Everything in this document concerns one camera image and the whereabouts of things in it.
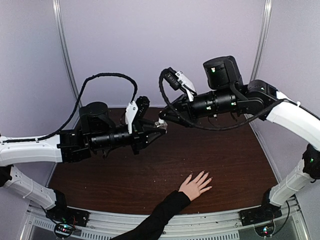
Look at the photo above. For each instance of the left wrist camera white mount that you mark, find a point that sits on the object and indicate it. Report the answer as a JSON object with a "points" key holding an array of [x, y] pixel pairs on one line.
{"points": [[130, 114]]}

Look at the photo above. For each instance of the person's bare hand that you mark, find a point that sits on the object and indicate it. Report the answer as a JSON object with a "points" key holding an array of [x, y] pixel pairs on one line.
{"points": [[194, 187]]}

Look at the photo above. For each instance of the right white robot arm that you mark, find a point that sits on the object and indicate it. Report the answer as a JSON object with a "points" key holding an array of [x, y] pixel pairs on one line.
{"points": [[258, 100]]}

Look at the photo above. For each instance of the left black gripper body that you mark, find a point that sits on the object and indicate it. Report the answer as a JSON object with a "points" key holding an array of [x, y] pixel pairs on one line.
{"points": [[138, 136]]}

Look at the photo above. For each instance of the round circuit board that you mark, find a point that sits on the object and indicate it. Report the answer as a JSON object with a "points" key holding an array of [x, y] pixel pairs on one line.
{"points": [[265, 230], [63, 230]]}

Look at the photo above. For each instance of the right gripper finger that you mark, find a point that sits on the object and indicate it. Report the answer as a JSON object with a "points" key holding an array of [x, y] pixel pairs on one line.
{"points": [[167, 112], [175, 119]]}

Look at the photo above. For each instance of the left round circuit board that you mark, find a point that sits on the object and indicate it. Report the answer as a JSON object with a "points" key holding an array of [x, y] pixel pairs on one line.
{"points": [[63, 230]]}

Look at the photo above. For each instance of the aluminium front rail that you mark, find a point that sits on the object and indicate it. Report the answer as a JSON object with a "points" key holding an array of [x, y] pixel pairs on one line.
{"points": [[281, 223]]}

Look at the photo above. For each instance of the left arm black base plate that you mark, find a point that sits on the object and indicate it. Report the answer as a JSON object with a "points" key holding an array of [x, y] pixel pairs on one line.
{"points": [[71, 216]]}

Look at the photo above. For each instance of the right round circuit board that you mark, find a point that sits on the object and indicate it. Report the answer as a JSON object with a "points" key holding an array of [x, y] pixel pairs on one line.
{"points": [[265, 230]]}

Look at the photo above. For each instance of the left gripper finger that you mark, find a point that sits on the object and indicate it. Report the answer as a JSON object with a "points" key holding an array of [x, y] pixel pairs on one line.
{"points": [[152, 135], [147, 122]]}

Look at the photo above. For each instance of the glitter nail polish bottle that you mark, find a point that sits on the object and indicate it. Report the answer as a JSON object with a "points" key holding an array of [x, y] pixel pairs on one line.
{"points": [[161, 124]]}

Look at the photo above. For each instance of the aluminium frame post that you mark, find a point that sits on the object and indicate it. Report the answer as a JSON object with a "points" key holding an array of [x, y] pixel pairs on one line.
{"points": [[263, 23], [64, 47]]}

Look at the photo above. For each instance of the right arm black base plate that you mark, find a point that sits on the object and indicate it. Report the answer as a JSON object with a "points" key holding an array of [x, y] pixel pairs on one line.
{"points": [[258, 215]]}

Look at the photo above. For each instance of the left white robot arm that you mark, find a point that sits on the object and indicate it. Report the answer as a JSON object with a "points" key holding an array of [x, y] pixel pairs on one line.
{"points": [[95, 132]]}

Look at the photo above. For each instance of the right aluminium frame post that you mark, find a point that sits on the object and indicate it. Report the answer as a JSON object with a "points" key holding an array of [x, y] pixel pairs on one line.
{"points": [[263, 23]]}

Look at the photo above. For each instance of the black sleeved forearm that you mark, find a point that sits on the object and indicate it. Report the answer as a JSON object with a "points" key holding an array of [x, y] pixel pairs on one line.
{"points": [[153, 226]]}

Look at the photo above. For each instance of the left aluminium frame post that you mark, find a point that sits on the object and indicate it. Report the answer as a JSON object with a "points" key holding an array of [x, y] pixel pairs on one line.
{"points": [[64, 47]]}

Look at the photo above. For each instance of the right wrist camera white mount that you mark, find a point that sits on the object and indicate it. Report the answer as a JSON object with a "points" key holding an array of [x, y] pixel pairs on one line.
{"points": [[178, 81]]}

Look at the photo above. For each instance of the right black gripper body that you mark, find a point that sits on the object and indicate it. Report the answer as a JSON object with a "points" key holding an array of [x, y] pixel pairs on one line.
{"points": [[186, 109]]}

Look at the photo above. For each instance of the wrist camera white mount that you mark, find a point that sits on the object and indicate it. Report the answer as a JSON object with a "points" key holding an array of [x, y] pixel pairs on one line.
{"points": [[130, 114], [178, 81]]}

